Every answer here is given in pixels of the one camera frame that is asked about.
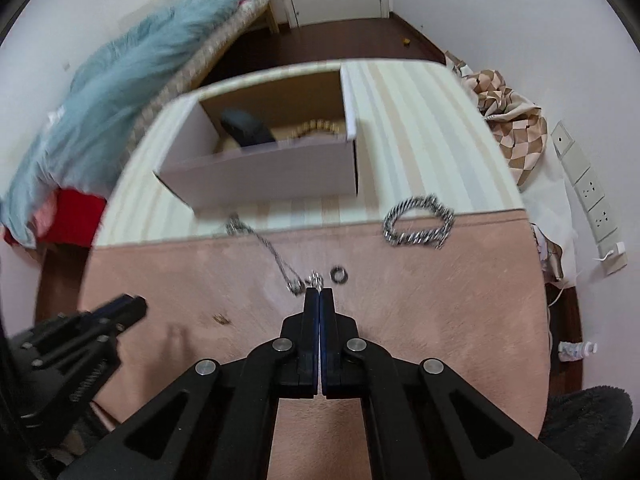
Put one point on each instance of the white charger plug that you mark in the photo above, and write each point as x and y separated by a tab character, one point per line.
614	251

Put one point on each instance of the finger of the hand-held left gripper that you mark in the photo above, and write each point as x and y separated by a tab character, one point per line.
120	306
92	365

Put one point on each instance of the wooden bed leg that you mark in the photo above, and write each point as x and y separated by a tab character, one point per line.
272	17

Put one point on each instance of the striped beige tablecloth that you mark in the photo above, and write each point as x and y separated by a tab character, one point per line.
410	125

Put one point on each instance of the dark fluffy cushion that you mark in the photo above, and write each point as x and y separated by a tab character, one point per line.
585	430

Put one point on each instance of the fluffy light blue blanket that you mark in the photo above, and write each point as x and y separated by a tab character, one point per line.
125	85

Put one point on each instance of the woven bed mattress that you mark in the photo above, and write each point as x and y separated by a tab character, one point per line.
200	65

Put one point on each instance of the black pouch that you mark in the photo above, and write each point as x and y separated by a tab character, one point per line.
247	130

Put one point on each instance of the small gold earring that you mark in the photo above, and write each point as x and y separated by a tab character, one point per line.
220	319

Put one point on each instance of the small white bottle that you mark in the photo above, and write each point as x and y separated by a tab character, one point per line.
575	350

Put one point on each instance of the red cloth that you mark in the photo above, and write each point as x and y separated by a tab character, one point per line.
75	215

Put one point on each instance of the white cardboard box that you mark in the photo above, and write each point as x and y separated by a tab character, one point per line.
260	180

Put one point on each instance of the brown checkered cloth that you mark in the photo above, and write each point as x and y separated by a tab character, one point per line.
515	125

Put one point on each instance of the beige wall socket panel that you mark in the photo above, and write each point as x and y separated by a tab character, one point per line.
592	195

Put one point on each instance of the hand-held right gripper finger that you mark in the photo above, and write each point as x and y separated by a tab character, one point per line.
325	320
314	320

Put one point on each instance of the pink suede mat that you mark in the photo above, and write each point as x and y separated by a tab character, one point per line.
425	305

